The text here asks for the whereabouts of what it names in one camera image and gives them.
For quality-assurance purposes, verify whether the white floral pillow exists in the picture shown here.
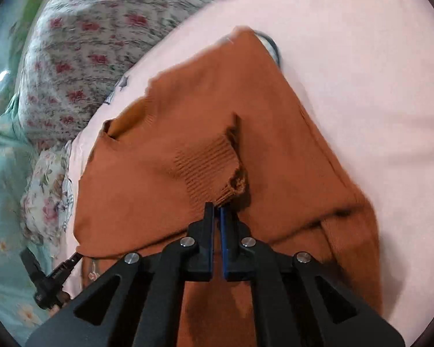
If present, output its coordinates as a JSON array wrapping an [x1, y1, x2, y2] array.
[[21, 148, 76, 251]]

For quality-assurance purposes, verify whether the dark round object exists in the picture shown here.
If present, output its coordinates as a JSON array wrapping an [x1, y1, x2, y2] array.
[[255, 32, 283, 69]]

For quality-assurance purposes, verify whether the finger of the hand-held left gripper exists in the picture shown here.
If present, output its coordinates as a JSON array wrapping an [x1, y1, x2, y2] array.
[[52, 252, 84, 280], [19, 249, 46, 285]]

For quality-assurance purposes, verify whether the light green floral cloth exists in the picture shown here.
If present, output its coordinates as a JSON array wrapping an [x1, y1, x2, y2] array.
[[0, 94, 81, 345]]

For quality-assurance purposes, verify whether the pink bed sheet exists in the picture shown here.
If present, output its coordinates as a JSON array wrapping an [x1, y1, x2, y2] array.
[[63, 0, 434, 337]]

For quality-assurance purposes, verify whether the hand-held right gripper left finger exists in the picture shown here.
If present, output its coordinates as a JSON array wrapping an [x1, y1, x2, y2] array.
[[25, 202, 216, 347]]

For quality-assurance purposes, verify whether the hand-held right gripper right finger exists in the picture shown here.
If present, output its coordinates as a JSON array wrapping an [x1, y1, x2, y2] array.
[[220, 206, 406, 347]]

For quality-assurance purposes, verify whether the orange-brown knit sweater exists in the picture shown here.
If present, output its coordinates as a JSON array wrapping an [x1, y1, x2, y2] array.
[[73, 25, 384, 347]]

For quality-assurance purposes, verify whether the grey quilt with red flowers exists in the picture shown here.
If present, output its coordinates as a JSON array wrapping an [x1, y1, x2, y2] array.
[[18, 0, 261, 152]]

